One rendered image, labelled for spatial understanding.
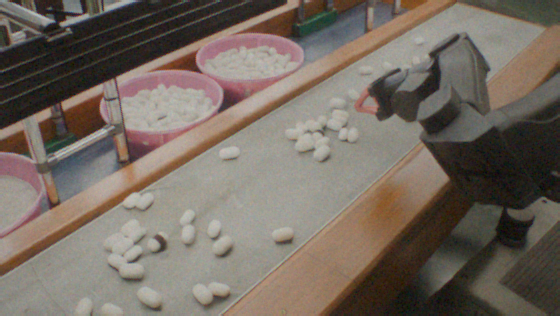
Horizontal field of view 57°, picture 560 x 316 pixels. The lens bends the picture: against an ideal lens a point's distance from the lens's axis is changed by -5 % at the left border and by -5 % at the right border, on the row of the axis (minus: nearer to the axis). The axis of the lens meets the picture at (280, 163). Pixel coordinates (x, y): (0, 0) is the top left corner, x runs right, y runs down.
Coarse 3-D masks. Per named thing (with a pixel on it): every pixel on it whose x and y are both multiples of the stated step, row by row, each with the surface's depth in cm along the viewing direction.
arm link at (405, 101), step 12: (456, 36) 83; (444, 48) 84; (432, 60) 86; (432, 72) 85; (408, 84) 85; (420, 84) 83; (432, 84) 84; (396, 96) 85; (408, 96) 84; (420, 96) 83; (396, 108) 87; (408, 108) 85
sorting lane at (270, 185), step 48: (384, 48) 144; (432, 48) 145; (480, 48) 145; (336, 96) 123; (240, 144) 108; (288, 144) 108; (336, 144) 107; (384, 144) 108; (144, 192) 96; (192, 192) 96; (240, 192) 96; (288, 192) 96; (336, 192) 96; (96, 240) 86; (144, 240) 86; (240, 240) 86; (288, 240) 86; (0, 288) 77; (48, 288) 77; (96, 288) 78; (240, 288) 78
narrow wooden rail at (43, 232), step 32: (448, 0) 169; (384, 32) 147; (320, 64) 130; (256, 96) 118; (288, 96) 120; (224, 128) 108; (160, 160) 99; (96, 192) 92; (128, 192) 93; (32, 224) 85; (64, 224) 85; (0, 256) 79; (32, 256) 82
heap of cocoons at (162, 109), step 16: (144, 96) 125; (160, 96) 122; (176, 96) 123; (192, 96) 123; (128, 112) 118; (144, 112) 118; (160, 112) 117; (176, 112) 119; (192, 112) 117; (208, 112) 116; (144, 128) 112; (160, 128) 112; (144, 144) 109
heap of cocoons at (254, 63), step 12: (240, 48) 144; (252, 48) 142; (264, 48) 143; (216, 60) 138; (228, 60) 138; (240, 60) 137; (252, 60) 137; (264, 60) 138; (276, 60) 140; (288, 60) 139; (216, 72) 132; (228, 72) 133; (240, 72) 132; (252, 72) 131; (264, 72) 132; (276, 72) 132; (264, 84) 127
